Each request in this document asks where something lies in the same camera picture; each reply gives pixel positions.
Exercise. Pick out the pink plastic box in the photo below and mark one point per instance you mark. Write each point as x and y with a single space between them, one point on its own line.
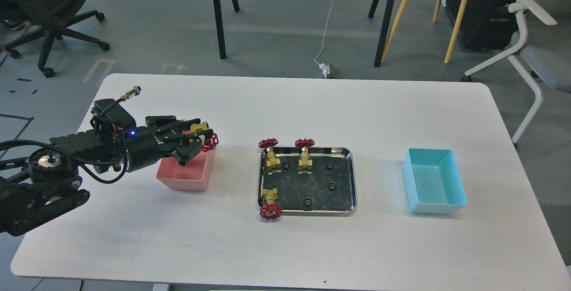
194 176

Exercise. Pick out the steel tray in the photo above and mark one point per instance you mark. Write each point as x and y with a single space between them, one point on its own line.
293 188

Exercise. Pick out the white grey office chair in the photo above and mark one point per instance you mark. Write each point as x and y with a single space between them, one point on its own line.
541 45

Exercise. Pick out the brass valve red handle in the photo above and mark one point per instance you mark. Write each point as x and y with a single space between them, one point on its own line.
210 139

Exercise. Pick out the black cabinet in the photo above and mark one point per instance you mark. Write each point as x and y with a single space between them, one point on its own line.
486 25

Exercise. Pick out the blue plastic box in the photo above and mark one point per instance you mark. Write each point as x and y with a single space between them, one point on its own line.
432 181

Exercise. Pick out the white power adapter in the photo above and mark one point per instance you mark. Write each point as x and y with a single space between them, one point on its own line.
328 71

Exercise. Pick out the black tripod left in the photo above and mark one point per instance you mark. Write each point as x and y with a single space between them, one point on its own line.
219 25

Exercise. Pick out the brass valve top left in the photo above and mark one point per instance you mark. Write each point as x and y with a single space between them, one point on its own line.
272 162

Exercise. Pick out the black office chair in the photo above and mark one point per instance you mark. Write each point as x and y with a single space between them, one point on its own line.
53 18

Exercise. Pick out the brass valve top middle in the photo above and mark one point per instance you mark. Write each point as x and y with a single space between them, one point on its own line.
305 163

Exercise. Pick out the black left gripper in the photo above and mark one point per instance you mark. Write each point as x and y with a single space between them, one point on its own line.
158 139

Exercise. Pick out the black tripod right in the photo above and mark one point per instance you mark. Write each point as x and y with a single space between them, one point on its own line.
382 42

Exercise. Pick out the brass valve bottom left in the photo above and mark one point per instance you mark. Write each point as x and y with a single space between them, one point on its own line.
270 210

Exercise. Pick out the black tripod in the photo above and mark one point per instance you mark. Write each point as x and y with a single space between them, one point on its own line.
382 42
219 25

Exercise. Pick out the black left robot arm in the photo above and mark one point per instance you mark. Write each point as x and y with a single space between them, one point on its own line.
48 183

